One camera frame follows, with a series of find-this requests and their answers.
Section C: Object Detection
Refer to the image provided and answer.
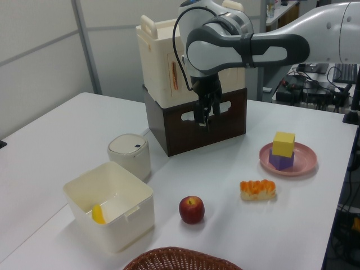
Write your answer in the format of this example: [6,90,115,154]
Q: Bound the yellow cube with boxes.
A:
[272,131,296,158]

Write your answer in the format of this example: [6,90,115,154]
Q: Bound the orange topped bread toy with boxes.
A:
[239,178,277,201]

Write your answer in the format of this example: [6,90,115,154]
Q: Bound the purple cube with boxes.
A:
[268,148,295,171]

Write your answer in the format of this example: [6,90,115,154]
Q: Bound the dark brown wooden crate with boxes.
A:
[142,84,248,158]

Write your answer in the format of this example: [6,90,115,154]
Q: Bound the cream plastic container with handles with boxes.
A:
[135,0,246,109]

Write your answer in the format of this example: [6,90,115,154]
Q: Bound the black keyboard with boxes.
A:
[332,63,358,84]

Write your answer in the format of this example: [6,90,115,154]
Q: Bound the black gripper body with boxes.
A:
[190,71,223,100]

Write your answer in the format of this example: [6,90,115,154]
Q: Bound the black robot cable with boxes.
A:
[172,6,223,91]

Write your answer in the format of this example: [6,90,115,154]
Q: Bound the open white plastic box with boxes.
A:
[62,161,155,254]

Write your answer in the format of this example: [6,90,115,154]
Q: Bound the small white lidded bin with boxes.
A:
[107,133,152,182]

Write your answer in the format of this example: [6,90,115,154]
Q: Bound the red apple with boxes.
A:
[178,195,206,225]

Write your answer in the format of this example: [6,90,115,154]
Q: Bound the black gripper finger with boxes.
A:
[194,97,211,128]
[211,92,222,116]

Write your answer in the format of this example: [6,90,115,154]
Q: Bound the pink plate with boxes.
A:
[259,141,318,177]

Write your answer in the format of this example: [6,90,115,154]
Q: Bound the black electronics box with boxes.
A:
[275,75,307,105]

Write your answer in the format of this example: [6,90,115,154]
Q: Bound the yellow banana piece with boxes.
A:
[91,204,107,225]

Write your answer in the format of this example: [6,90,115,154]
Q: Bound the brown wicker basket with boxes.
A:
[122,246,243,270]

